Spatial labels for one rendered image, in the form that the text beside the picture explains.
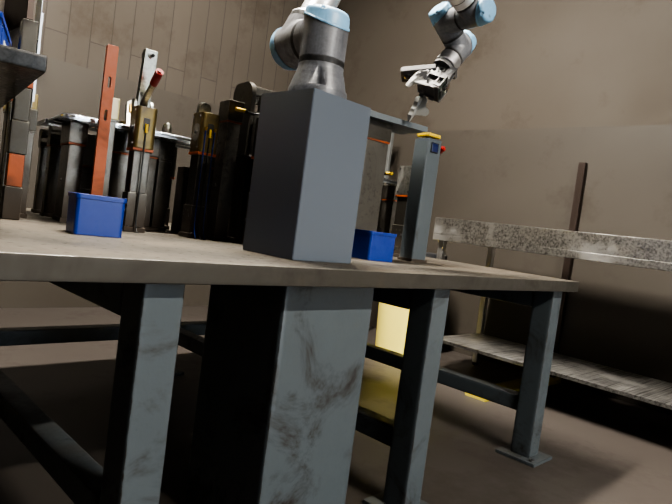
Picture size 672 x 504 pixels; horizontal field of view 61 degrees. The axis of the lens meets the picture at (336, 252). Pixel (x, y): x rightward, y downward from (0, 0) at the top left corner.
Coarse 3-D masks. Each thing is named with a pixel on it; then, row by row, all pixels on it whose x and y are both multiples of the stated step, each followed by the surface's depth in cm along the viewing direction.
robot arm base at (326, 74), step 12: (300, 60) 140; (312, 60) 138; (324, 60) 137; (336, 60) 139; (300, 72) 139; (312, 72) 137; (324, 72) 137; (336, 72) 139; (300, 84) 137; (312, 84) 136; (324, 84) 137; (336, 84) 138
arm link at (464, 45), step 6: (462, 36) 183; (468, 36) 185; (474, 36) 186; (456, 42) 183; (462, 42) 183; (468, 42) 185; (474, 42) 186; (450, 48) 183; (456, 48) 183; (462, 48) 183; (468, 48) 185; (462, 54) 183; (468, 54) 186; (462, 60) 184
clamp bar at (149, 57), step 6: (144, 54) 159; (150, 54) 159; (156, 54) 160; (144, 60) 159; (150, 60) 160; (156, 60) 161; (144, 66) 159; (150, 66) 160; (144, 72) 160; (150, 72) 161; (144, 78) 160; (150, 78) 161; (138, 84) 161; (144, 84) 160; (138, 90) 161; (144, 90) 161; (138, 96) 160; (138, 102) 161
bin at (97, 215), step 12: (72, 192) 126; (72, 204) 127; (84, 204) 124; (96, 204) 126; (108, 204) 127; (120, 204) 129; (72, 216) 126; (84, 216) 125; (96, 216) 126; (108, 216) 128; (120, 216) 129; (72, 228) 125; (84, 228) 125; (96, 228) 126; (108, 228) 128; (120, 228) 130
